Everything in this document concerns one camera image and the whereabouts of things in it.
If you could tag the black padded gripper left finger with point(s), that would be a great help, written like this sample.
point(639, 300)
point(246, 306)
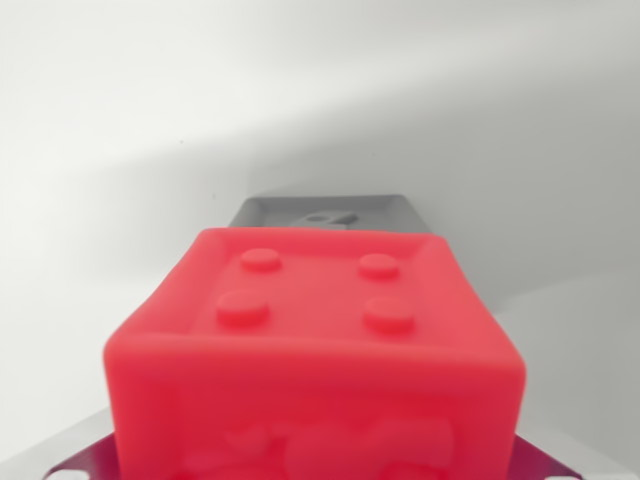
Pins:
point(92, 460)

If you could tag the grey cube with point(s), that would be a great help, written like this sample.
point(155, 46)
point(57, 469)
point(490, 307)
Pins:
point(390, 215)

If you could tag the red cube with studs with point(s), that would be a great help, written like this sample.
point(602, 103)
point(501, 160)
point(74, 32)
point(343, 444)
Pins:
point(315, 360)

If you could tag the black padded gripper right finger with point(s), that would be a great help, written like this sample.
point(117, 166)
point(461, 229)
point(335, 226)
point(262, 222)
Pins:
point(537, 465)

